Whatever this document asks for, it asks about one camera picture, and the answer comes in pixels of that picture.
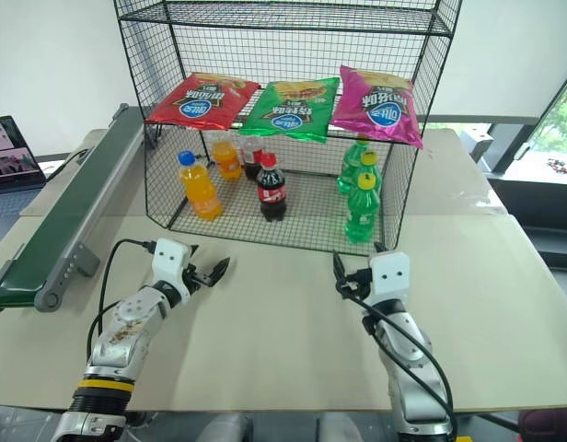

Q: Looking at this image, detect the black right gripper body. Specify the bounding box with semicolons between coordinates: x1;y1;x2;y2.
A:
336;265;375;303

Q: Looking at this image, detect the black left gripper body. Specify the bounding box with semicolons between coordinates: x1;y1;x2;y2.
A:
183;262;210;295

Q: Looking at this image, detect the green conveyor belt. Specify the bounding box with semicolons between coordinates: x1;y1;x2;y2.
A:
0;103;149;315

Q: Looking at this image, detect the green soda bottle yellow cap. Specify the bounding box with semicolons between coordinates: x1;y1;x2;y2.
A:
343;172;383;245
359;151;384;194

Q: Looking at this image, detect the orange soda bottle blue cap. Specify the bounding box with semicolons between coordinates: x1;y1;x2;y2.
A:
176;150;225;223

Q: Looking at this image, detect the cola bottle red cap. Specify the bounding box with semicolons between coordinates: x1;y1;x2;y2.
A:
255;152;290;224

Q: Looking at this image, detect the magenta chips bag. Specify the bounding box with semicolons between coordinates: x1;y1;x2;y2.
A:
331;64;425;150

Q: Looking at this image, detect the grey rounded shape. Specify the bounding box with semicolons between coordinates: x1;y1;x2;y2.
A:
203;412;254;442
316;412;365;442

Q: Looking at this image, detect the red chips bag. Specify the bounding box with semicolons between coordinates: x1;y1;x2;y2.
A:
145;72;261;132

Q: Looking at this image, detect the green chips bag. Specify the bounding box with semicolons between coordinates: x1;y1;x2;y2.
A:
238;76;341;145

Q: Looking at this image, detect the black cabinet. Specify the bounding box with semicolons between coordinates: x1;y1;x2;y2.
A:
484;172;567;277

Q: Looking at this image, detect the open laptop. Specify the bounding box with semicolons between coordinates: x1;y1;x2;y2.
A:
0;114;48;248

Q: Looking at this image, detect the maroon rounded shape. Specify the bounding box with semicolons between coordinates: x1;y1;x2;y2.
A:
516;408;560;442

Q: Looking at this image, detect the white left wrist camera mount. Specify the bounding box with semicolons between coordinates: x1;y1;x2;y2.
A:
151;238;193;306

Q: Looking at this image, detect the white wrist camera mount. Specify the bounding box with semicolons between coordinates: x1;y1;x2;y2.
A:
151;238;193;306
368;250;411;308

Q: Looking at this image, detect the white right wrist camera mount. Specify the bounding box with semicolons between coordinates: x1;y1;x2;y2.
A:
368;250;411;308

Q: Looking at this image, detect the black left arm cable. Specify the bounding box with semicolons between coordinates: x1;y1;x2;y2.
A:
87;238;156;367

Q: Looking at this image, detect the thin black cable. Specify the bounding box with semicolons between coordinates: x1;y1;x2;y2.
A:
44;148;89;181

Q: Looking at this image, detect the black wire mesh shelf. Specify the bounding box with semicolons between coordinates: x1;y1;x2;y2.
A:
112;0;464;255

